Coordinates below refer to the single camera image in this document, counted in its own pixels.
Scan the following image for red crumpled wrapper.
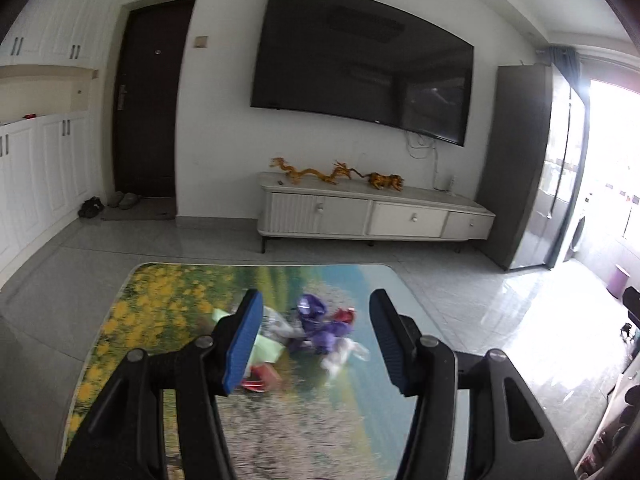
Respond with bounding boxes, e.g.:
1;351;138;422
332;307;356;325

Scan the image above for dark brown entrance door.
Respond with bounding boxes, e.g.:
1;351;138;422
112;0;195;198

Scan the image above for landscape printed table mat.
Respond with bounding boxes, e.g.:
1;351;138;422
65;262;437;479

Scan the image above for grey double door refrigerator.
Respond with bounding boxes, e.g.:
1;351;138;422
476;64;586;271

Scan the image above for golden dragon figurine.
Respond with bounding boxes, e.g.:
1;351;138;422
269;156;366;188

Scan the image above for tv cables on wall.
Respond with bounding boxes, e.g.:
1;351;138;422
403;130;446;191

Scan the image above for black shoes by door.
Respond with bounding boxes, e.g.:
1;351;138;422
78;196;104;219

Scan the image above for grey slippers by door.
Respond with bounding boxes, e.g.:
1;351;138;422
108;192;140;210

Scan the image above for white tv cabinet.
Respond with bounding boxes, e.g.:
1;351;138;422
257;172;495;242

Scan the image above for red pink snack wrapper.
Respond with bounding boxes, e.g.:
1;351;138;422
241;363;282;393

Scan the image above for golden tiger figurine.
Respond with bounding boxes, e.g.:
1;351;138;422
363;172;404;192

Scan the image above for white wall cupboards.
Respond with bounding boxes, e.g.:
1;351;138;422
1;0;112;282

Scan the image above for purple wrapper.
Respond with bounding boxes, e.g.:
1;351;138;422
296;294;352;354

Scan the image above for large black wall television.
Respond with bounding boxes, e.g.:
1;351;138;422
250;0;474;146

